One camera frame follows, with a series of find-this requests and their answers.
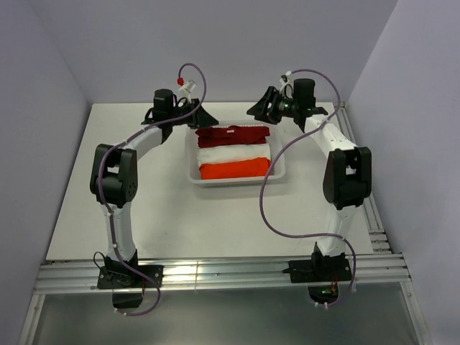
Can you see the dark red t-shirt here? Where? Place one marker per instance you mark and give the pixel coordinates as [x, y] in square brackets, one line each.
[232, 135]

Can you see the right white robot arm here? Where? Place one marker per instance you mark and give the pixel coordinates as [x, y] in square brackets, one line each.
[347, 180]

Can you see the white plastic basket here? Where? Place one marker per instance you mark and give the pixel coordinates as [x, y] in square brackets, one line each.
[192, 172]

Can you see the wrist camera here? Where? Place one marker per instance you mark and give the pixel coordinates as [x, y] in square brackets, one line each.
[186, 88]
[286, 89]

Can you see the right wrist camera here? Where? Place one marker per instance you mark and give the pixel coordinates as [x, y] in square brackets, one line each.
[286, 89]

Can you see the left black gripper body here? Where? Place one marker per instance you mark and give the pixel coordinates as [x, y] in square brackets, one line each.
[187, 108]

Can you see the rolled orange t-shirt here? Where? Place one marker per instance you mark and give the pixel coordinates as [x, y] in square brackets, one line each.
[241, 169]

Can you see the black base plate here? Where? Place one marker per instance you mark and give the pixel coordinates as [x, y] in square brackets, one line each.
[319, 269]
[123, 278]

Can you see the rolled white t-shirt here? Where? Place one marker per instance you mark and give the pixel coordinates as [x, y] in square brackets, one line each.
[233, 153]

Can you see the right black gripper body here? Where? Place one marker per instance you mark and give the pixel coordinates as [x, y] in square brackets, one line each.
[287, 107]

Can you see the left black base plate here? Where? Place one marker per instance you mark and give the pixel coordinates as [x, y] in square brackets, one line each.
[123, 278]

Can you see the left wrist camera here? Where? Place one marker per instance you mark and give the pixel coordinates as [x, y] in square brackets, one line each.
[186, 88]

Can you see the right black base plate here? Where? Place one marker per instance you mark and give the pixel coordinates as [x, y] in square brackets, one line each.
[319, 269]

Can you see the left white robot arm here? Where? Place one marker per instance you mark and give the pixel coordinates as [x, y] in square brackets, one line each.
[114, 176]

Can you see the aluminium rail frame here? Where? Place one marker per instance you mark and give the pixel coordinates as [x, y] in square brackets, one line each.
[223, 250]

